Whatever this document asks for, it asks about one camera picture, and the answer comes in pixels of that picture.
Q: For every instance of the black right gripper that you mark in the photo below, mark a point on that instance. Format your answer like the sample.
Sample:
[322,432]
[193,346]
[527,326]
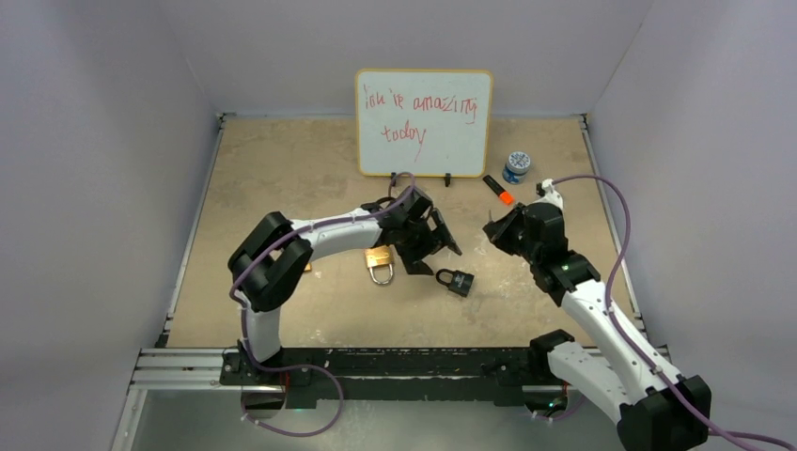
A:
[498,232]

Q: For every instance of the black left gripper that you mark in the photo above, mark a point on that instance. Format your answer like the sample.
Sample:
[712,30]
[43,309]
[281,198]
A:
[433,240]

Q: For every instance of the large brass padlock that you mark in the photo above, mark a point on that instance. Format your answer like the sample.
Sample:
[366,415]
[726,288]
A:
[380,264]

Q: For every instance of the black padlock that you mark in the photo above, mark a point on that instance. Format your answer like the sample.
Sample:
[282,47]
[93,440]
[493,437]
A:
[457,282]

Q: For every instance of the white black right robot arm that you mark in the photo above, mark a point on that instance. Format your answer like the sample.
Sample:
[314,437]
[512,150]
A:
[653,406]

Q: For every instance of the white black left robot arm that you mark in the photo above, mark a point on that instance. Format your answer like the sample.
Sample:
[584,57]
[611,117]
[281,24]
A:
[269,264]

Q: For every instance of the orange black marker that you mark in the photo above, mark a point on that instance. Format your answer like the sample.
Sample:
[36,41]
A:
[499,190]

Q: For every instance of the blue white round tin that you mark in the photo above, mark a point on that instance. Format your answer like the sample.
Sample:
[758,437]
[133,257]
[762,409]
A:
[516,168]

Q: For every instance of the yellow framed whiteboard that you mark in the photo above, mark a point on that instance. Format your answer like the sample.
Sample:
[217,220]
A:
[429,122]

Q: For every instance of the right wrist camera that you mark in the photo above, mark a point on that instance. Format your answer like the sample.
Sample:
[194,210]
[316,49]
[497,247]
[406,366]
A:
[548,194]

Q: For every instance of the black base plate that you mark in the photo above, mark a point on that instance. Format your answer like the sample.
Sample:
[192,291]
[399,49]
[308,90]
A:
[506,377]

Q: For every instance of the aluminium frame rail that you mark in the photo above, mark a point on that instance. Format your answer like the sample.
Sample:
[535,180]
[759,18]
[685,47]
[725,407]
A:
[308,167]

